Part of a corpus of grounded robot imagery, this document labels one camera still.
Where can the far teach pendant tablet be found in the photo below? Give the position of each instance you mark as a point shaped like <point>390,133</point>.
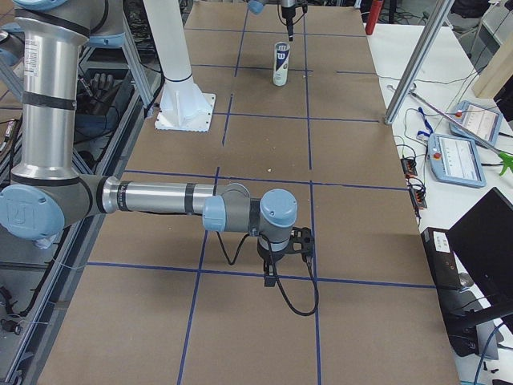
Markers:
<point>483,121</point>

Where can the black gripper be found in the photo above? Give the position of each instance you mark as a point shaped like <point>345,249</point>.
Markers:
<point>288,12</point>
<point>268,255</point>

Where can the black computer box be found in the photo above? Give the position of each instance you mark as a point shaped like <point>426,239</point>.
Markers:
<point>442,263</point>

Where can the tennis ball can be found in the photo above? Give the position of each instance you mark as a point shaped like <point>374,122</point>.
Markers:
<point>281,63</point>

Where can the aluminium frame post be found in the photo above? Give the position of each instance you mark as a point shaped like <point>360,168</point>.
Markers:
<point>422,48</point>

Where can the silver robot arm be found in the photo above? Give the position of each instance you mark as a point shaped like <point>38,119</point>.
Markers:
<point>256,6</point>
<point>46,194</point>

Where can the teach pendant tablet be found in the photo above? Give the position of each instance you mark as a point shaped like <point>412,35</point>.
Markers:
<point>455,160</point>
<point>483,121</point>

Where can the red cylinder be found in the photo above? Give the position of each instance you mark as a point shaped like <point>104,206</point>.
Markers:
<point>373,16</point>

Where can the white pedestal column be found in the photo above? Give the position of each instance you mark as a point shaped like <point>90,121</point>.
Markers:
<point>183,106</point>

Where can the blue lanyard badge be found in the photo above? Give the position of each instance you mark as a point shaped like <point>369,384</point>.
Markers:
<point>425,132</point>

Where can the black monitor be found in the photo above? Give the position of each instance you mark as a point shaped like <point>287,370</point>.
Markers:
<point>482,241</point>

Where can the near teach pendant tablet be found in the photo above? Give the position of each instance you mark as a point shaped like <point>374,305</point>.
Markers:
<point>455,160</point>

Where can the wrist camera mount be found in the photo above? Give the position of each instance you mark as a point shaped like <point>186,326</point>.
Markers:
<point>301,242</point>

